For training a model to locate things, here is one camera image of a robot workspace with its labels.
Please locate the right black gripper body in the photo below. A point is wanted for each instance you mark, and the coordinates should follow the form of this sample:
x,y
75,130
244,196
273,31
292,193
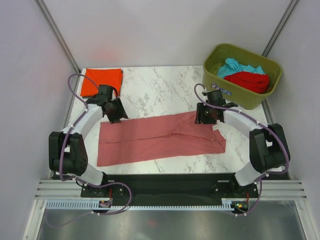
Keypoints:
x,y
204,114

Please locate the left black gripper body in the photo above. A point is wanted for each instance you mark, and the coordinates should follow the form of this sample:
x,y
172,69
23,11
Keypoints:
x,y
117,111

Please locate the pink t-shirt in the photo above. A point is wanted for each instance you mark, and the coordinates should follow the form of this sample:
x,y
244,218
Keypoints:
x,y
158,137

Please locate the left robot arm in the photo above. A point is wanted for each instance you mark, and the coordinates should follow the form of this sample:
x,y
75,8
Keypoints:
x,y
67,153

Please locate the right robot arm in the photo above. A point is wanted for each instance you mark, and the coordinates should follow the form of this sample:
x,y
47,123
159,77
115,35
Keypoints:
x,y
268,148

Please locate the folded orange t-shirt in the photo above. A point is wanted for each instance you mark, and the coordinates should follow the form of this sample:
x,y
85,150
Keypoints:
x,y
100,80

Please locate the turquoise t-shirt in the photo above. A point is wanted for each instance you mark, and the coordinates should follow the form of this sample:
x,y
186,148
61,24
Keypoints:
x,y
232,66

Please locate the olive green plastic basket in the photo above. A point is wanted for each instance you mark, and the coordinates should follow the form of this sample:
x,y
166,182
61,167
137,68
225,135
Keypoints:
x,y
232,92

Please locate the red t-shirt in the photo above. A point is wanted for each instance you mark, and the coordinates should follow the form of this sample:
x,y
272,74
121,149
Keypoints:
x,y
255,82

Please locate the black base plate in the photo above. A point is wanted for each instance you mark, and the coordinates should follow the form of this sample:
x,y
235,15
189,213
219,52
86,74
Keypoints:
x,y
187,189

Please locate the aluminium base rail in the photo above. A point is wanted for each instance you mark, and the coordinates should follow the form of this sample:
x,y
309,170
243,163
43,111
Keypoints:
x,y
272,190

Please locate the white slotted cable duct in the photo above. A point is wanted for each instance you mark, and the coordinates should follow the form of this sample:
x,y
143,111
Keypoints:
x,y
99,205

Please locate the right aluminium frame post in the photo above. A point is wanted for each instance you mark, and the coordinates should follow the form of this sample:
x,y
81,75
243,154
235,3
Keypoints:
x,y
280,27

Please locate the aluminium frame post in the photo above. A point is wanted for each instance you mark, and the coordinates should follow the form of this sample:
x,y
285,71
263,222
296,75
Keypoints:
x,y
57,34
280,27

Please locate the left aluminium frame post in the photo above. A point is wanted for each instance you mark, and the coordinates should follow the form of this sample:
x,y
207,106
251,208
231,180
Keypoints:
x,y
57,34

